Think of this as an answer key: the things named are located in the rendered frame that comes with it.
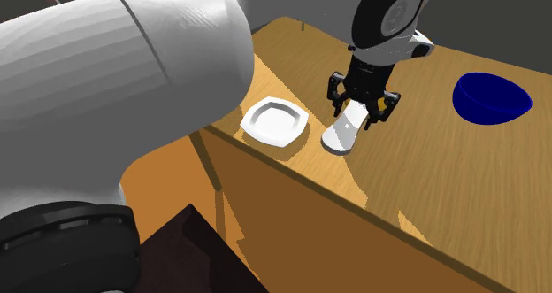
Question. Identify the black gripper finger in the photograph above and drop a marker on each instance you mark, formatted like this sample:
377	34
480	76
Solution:
335	91
388	104

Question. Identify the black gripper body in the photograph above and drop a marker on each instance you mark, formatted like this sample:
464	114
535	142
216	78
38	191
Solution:
366	78

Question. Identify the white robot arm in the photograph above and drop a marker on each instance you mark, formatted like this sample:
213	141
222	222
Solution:
86	89

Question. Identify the white vase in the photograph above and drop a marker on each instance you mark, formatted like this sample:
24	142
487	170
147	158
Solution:
345	130

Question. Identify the white square plate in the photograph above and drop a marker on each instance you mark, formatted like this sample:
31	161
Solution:
274	121

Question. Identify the wooden table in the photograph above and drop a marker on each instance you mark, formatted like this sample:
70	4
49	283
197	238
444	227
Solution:
431	180

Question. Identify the blue bowl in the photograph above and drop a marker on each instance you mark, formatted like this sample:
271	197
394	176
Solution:
489	100

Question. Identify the dark robot stand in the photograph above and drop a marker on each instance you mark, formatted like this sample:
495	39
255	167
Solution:
194	262

